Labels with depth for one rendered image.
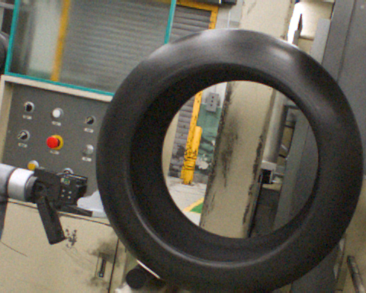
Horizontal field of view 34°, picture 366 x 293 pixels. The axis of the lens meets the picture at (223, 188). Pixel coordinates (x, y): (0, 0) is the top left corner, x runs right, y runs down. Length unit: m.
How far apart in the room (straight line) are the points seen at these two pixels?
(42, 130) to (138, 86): 0.97
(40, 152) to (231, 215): 0.83
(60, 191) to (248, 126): 0.53
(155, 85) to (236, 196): 0.50
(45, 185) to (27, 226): 0.74
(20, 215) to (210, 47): 1.17
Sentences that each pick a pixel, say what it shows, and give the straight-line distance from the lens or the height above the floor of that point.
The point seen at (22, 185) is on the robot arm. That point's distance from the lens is 1.43.
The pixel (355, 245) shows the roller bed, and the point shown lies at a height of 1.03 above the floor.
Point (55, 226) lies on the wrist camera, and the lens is 1.44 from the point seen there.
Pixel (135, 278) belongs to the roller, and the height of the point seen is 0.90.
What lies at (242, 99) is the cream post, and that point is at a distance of 1.60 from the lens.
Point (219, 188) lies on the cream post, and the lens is 1.61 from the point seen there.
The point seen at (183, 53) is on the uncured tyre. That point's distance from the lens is 1.23.
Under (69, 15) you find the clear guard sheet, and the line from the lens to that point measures 2.14.
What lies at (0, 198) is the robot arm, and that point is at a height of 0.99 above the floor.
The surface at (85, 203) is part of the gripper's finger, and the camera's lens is 1.39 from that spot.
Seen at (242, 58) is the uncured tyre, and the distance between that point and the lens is 1.20.
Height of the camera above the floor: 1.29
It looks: 7 degrees down
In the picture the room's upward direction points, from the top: 11 degrees clockwise
